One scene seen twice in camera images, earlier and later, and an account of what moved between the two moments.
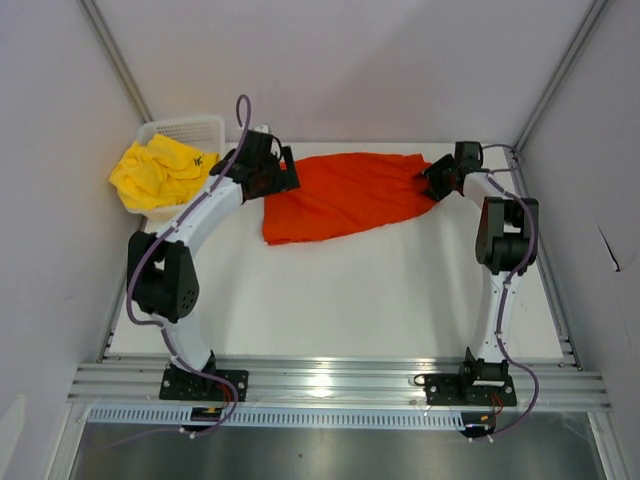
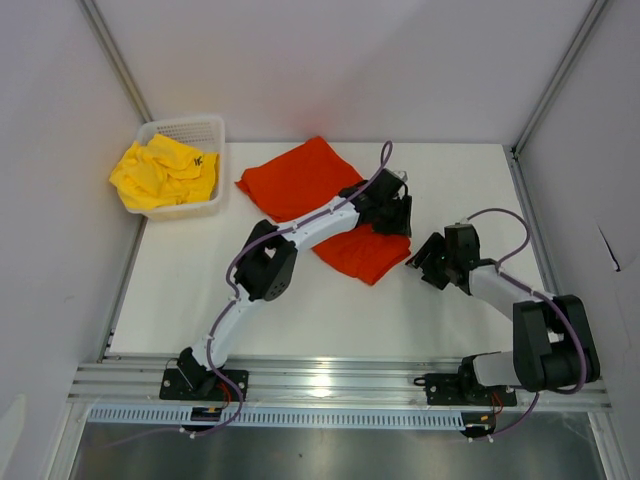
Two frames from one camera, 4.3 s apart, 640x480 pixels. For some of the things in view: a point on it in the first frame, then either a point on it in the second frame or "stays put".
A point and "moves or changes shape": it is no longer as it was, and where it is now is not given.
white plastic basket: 208,131 stays put
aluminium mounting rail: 329,386 stays put
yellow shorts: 158,172 stays put
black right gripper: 431,173 to 434,241
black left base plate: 189,386 stays put
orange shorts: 344,192 moves or changes shape
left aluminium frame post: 98,23 stays put
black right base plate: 454,390 stays put
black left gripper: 283,182 to 401,225
